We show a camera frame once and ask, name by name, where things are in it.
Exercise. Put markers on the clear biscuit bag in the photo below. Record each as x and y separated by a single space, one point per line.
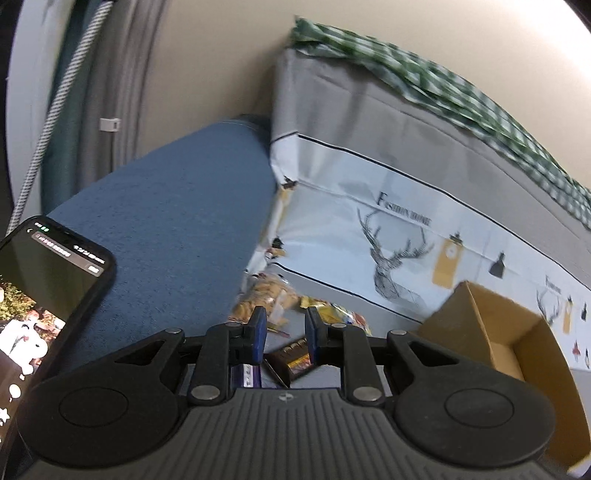
265 293

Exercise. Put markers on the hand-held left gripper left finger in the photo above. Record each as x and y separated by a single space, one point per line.
257 333

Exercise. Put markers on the dark green curtain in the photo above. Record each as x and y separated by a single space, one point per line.
69 138

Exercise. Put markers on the brown cardboard box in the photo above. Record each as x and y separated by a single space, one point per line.
545 360

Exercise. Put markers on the green checked cloth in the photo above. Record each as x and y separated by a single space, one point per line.
415 78

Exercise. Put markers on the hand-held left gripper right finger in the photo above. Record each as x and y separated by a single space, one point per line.
314 333

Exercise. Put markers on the purple snack packet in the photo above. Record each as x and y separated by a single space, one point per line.
247 374

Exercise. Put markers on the grey deer printed cloth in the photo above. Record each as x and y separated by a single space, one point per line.
369 138

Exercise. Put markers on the grey curtain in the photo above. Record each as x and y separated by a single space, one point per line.
134 69

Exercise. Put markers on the dark brown snack packet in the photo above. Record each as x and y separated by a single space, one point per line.
291 357

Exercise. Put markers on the yellow snack packet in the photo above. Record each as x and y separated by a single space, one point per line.
360 323
330 313

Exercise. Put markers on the white curtain clip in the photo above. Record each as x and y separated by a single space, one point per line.
110 124

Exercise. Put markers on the black smartphone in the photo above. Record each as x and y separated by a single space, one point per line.
46 277

